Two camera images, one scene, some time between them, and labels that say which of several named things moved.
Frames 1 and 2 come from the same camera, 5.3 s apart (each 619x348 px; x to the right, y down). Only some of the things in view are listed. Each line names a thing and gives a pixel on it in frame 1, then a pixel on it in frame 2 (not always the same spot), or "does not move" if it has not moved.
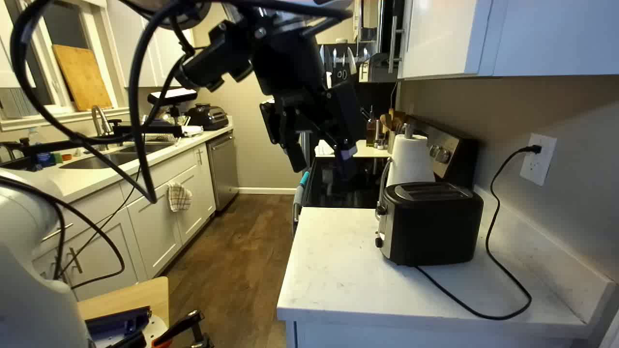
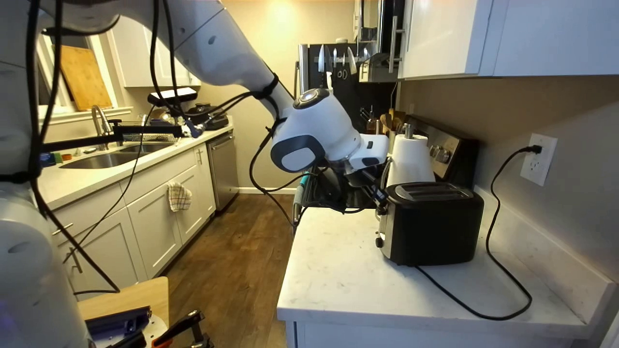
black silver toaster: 429,224 does not move
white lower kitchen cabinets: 131,231 does not move
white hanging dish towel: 176,198 does not move
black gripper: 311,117 to 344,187
